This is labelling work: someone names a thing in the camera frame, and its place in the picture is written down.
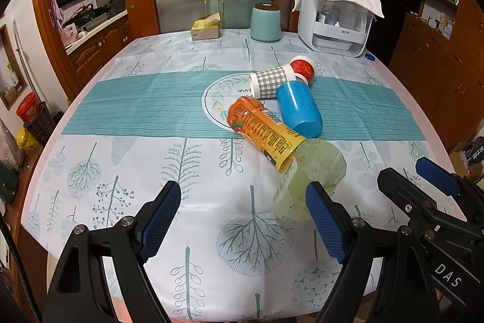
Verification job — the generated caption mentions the yellow tissue box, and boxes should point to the yellow tissue box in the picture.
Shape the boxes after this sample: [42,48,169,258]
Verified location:
[190,13,222,41]

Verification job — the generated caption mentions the wooden kitchen cabinet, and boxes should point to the wooden kitchen cabinet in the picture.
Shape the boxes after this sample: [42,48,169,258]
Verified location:
[65,13,134,88]

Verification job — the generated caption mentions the red patterned paper cup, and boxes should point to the red patterned paper cup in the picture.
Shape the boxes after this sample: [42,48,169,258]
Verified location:
[289,56,315,87]

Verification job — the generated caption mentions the cardboard box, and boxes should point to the cardboard box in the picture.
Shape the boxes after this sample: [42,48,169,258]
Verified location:
[448,136,484,177]

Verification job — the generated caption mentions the black cable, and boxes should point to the black cable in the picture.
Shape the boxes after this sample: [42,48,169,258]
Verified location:
[0,211,40,323]

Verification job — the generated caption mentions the teal canister with brown lid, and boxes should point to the teal canister with brown lid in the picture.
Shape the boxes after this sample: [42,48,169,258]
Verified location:
[250,2,283,43]

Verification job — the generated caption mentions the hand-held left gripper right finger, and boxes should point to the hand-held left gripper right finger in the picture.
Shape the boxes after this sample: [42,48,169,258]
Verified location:
[305,181,442,323]

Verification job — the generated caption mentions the dark wicker basket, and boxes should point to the dark wicker basket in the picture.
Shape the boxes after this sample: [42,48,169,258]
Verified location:
[23,101,57,147]

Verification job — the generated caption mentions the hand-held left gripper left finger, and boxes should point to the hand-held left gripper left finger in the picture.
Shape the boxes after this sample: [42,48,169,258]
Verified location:
[42,180,182,323]

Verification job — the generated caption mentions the orange printed paper cup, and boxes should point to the orange printed paper cup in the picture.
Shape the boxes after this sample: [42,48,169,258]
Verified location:
[227,97,308,174]

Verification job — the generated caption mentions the wooden framed wall panel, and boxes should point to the wooden framed wall panel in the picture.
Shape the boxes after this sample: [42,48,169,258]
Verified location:
[0,24,28,110]

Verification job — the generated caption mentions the yellow container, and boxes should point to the yellow container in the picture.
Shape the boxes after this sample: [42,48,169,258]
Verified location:
[17,128,41,150]

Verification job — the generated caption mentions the translucent green plastic cup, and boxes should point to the translucent green plastic cup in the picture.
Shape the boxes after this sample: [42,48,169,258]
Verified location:
[273,139,347,223]

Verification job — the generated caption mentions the wooden shelf cabinet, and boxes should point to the wooden shelf cabinet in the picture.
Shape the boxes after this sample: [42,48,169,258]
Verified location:
[389,0,484,154]

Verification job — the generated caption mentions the white countertop appliance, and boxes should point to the white countertop appliance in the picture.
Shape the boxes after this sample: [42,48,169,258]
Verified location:
[297,0,376,59]

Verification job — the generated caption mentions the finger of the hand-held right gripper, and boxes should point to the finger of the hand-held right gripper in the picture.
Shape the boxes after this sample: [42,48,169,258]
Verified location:
[415,157,484,218]
[377,167,484,245]

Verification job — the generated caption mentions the pink hanging cloth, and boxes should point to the pink hanging cloth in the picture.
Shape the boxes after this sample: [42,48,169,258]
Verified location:
[49,0,64,29]

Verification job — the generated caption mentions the grey checked paper cup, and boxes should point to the grey checked paper cup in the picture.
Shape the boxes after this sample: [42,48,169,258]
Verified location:
[249,66,298,99]

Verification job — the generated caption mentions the red plastic bucket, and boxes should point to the red plastic bucket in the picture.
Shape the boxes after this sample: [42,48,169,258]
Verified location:
[16,92,42,124]

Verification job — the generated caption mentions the blue plastic cup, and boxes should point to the blue plastic cup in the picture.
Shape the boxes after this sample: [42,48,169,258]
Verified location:
[275,80,324,138]

